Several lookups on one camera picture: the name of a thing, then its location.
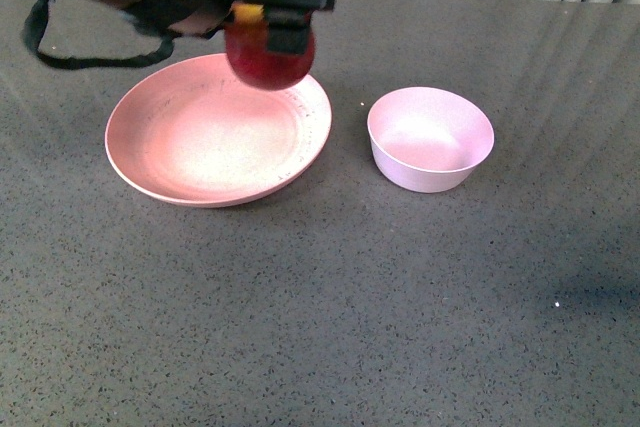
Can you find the red apple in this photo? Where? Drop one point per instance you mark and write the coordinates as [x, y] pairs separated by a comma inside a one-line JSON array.
[[246, 46]]

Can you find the pink plate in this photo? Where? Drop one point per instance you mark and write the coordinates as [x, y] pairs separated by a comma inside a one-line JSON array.
[[193, 134]]

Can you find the pink bowl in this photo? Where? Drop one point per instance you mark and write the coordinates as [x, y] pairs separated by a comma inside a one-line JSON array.
[[428, 140]]

